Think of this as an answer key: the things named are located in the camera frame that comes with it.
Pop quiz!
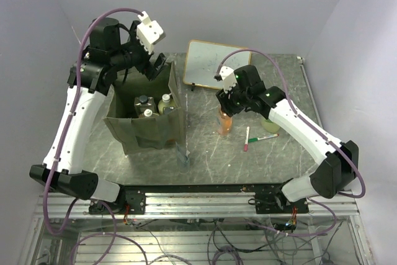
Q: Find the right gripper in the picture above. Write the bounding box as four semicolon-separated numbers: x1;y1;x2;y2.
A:
216;79;251;117

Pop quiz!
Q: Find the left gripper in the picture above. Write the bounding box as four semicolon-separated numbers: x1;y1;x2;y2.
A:
112;20;169;81

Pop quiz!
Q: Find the orange bottle pink cap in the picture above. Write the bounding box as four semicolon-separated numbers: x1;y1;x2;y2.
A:
216;107;233;136

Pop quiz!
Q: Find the clear bottle black label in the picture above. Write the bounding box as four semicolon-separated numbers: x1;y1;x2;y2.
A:
134;95;156;116

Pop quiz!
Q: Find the yellow-green lotion bottle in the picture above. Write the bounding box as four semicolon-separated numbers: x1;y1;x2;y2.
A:
158;94;176;115

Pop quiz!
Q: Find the amber pump soap bottle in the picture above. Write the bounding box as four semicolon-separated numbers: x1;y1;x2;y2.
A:
139;109;159;119

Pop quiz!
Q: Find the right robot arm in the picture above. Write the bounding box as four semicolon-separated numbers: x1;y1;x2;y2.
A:
215;65;359;213

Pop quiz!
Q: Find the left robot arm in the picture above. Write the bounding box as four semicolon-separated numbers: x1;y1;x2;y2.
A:
29;16;166;213

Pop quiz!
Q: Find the green canvas bag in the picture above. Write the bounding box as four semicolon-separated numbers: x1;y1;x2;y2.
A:
104;62;185;155

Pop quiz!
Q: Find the pink whiteboard marker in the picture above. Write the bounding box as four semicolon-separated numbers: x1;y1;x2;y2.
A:
243;126;250;152

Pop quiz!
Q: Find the green bottle beige pump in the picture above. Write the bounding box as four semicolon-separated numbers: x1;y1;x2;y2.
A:
261;117;280;133

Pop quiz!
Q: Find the green whiteboard marker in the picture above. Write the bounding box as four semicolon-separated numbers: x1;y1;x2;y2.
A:
248;133;279;143

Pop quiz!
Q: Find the small whiteboard with stand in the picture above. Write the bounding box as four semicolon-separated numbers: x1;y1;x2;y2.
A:
182;40;243;90

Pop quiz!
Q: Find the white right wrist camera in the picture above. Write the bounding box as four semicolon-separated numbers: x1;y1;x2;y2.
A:
214;66;237;94

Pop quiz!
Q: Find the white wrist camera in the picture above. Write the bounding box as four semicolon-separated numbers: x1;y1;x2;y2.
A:
136;11;166;54
214;66;237;94

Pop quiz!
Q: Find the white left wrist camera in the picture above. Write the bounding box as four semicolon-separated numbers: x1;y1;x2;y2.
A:
136;11;166;54

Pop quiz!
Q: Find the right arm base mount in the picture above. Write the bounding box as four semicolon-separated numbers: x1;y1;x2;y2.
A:
249;183;309;215

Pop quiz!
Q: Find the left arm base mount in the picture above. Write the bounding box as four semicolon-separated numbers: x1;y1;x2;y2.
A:
89;190;146;215

